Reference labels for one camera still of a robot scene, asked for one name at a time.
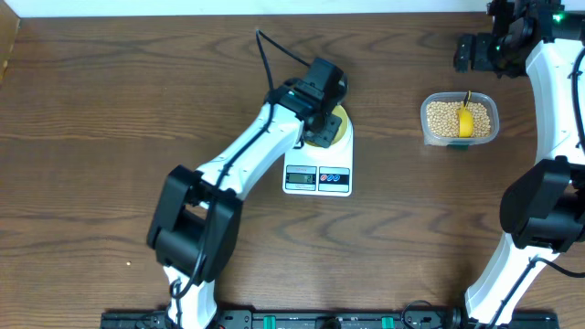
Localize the clear plastic container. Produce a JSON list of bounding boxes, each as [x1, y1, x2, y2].
[[420, 91, 499, 147]]

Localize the soybeans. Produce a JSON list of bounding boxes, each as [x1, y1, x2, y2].
[[426, 101, 492, 138]]

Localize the yellow bowl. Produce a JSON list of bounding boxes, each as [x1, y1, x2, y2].
[[304, 105, 349, 148]]

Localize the white digital kitchen scale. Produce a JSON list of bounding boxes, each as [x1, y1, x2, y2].
[[282, 119, 354, 196]]

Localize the yellow measuring cup scoop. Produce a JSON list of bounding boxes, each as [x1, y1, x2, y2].
[[457, 90, 474, 138]]

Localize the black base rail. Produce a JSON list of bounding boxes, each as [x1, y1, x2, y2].
[[100, 308, 561, 329]]

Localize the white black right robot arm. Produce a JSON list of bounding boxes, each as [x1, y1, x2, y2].
[[448, 0, 584, 328]]

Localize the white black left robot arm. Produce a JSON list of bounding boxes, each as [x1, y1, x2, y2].
[[146, 58, 348, 328]]

